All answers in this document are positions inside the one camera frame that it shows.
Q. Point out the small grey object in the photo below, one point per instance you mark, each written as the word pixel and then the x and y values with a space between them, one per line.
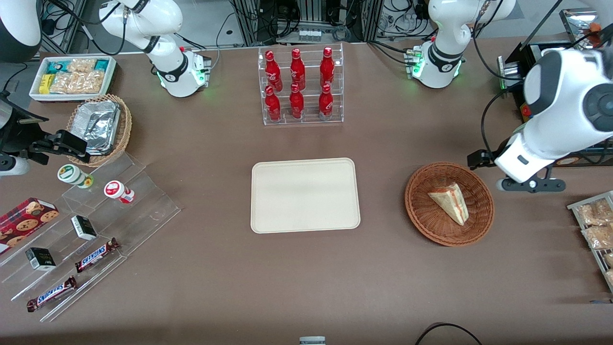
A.
pixel 312 340

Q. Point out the shiny metal container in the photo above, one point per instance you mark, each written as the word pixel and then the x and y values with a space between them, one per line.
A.
pixel 577 21

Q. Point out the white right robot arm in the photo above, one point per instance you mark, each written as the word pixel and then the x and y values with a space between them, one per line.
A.
pixel 167 72

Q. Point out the stacked aluminium foil trays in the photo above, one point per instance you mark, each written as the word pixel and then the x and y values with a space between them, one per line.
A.
pixel 98 124

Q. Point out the aluminium frame rack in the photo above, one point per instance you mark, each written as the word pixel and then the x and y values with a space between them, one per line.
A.
pixel 359 19

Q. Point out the white rectangular snack box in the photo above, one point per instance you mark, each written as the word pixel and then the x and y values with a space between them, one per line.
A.
pixel 110 81

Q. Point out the clear bag of biscuits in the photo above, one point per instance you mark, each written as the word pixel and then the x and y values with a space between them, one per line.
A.
pixel 594 213
pixel 609 261
pixel 598 237

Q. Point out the clear bag of crackers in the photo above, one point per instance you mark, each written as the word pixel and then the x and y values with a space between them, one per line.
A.
pixel 81 64
pixel 76 82

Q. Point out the yellow snack packet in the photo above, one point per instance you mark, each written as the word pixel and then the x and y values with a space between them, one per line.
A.
pixel 45 84

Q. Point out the red plaid cookie box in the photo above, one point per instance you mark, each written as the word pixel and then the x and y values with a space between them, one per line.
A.
pixel 24 220

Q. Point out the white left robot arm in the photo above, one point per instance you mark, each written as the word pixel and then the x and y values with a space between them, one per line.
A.
pixel 565 96

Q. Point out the green lidded white cup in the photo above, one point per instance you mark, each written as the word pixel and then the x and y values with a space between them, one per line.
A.
pixel 72 175

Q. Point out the Snickers chocolate bar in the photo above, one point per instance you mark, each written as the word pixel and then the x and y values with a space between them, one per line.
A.
pixel 96 256
pixel 51 293

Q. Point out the teal snack packet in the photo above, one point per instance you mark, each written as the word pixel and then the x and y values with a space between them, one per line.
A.
pixel 58 66
pixel 100 64

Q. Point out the small black box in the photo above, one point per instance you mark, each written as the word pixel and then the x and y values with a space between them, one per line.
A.
pixel 84 227
pixel 40 259

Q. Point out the red cola bottle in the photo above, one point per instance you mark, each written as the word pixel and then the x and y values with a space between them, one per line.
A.
pixel 273 106
pixel 273 72
pixel 327 67
pixel 297 69
pixel 296 104
pixel 325 104

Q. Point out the light wicker basket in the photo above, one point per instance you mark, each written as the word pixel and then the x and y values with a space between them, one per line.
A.
pixel 125 127

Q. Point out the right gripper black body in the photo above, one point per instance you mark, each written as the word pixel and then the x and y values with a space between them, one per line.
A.
pixel 20 134

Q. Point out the black slanted bar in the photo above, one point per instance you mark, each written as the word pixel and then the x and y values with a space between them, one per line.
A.
pixel 541 26

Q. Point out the red lidded white cup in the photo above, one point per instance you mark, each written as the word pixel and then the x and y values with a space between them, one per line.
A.
pixel 116 190

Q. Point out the clear acrylic stepped stand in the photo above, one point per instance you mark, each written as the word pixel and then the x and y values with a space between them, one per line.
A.
pixel 143 211

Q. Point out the tray of packaged snacks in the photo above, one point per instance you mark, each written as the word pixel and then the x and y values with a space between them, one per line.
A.
pixel 598 261

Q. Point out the cream rectangular tray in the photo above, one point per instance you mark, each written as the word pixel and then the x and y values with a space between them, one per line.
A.
pixel 305 195

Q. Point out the wrapped triangular sandwich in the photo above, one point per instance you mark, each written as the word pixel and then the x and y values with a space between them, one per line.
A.
pixel 452 201

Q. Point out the brown wicker basket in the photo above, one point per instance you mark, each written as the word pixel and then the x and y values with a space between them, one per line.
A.
pixel 426 215

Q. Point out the clear acrylic bottle rack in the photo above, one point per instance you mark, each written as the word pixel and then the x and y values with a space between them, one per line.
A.
pixel 306 103

